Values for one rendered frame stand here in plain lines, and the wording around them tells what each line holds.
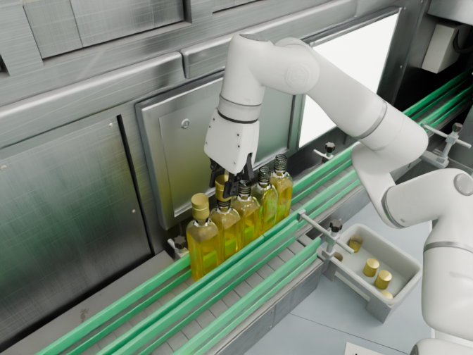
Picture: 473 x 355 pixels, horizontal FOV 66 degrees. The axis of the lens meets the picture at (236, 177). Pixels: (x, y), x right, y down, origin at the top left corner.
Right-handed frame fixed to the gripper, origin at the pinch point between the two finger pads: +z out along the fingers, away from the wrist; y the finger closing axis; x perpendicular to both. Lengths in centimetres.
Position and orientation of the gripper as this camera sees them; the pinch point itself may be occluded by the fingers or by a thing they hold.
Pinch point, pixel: (223, 183)
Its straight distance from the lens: 74.3
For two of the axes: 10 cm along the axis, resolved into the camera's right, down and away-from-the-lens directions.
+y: 6.6, 5.0, -5.6
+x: 7.3, -2.3, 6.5
